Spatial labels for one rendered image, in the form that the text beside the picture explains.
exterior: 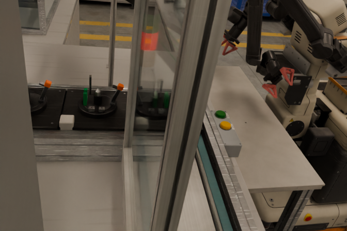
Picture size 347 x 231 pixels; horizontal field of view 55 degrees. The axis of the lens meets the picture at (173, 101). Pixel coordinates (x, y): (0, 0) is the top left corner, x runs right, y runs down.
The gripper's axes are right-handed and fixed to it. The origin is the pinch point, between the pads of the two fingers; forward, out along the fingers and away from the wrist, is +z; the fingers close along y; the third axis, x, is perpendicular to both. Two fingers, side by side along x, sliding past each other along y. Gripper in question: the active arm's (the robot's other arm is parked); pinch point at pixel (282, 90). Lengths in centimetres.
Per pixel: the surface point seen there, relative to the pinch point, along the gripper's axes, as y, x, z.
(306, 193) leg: -7.5, 0.0, 41.8
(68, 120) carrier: -18, -85, 10
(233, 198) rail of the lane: 3, -44, 45
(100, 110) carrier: -16, -74, 6
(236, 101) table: -23.7, -4.9, -8.3
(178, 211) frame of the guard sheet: 46, -86, 58
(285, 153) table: -7.9, -2.9, 25.4
